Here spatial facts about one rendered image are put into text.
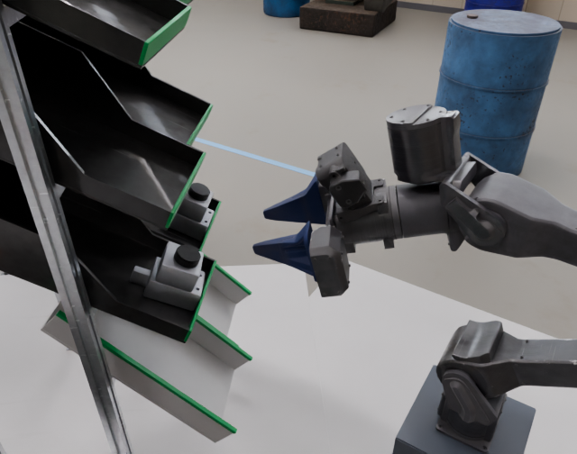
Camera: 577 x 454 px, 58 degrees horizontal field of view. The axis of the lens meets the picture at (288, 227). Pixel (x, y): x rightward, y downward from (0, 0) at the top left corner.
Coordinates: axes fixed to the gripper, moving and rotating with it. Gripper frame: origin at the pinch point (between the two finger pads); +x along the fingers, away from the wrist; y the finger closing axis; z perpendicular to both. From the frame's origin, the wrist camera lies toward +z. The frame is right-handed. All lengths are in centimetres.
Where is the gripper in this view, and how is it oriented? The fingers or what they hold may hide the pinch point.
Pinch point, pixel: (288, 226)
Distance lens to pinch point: 58.0
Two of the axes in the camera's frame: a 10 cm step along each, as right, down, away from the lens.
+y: -1.2, 5.7, -8.1
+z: -2.4, -8.1, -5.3
